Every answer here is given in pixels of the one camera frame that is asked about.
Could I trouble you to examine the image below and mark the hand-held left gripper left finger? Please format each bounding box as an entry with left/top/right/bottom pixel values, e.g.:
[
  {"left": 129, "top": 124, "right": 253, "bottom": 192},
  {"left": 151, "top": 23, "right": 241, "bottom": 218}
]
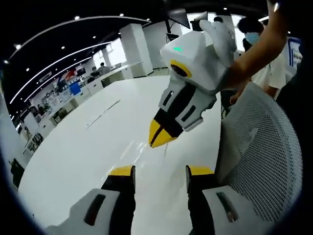
[{"left": 45, "top": 165, "right": 136, "bottom": 235}]

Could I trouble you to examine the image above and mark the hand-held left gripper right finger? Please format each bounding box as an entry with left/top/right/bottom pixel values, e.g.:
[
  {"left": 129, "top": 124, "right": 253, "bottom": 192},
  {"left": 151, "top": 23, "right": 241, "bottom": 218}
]
[{"left": 185, "top": 165, "right": 249, "bottom": 235}]

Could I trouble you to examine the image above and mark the person's right hand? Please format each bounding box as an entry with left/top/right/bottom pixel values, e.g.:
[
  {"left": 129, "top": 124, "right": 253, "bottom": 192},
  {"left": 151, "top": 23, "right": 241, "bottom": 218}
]
[{"left": 199, "top": 19, "right": 237, "bottom": 74}]

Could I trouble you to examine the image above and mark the black hanging monitor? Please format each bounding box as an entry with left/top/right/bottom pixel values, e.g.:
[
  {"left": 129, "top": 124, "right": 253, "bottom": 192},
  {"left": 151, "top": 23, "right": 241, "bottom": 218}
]
[{"left": 168, "top": 9, "right": 190, "bottom": 28}]

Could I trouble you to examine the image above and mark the long white counter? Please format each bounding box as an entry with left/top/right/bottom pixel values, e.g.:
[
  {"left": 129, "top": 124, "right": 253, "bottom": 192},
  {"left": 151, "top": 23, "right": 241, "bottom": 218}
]
[{"left": 23, "top": 62, "right": 145, "bottom": 150}]

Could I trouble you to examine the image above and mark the white square pillar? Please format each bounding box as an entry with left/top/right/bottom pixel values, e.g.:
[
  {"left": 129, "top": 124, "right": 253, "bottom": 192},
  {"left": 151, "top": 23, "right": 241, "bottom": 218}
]
[{"left": 119, "top": 23, "right": 154, "bottom": 79}]

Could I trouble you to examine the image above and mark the blue box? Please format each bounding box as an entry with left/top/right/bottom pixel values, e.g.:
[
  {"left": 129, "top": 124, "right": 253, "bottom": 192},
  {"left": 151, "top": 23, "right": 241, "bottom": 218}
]
[{"left": 69, "top": 83, "right": 81, "bottom": 96}]

